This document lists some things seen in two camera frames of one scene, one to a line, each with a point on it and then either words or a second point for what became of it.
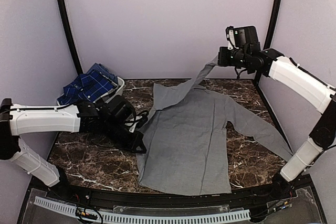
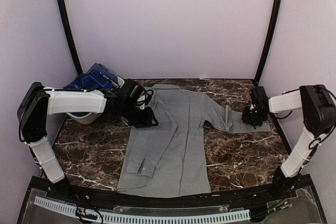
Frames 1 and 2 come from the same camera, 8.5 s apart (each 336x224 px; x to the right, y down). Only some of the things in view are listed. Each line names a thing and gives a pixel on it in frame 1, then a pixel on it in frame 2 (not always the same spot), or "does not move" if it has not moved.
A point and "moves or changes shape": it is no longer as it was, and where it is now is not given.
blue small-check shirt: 103,70 does not move
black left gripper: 130,146 -> 146,120
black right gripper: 222,60 -> 246,120
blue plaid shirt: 91,86 does not move
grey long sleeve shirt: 186,138 moves or changes shape
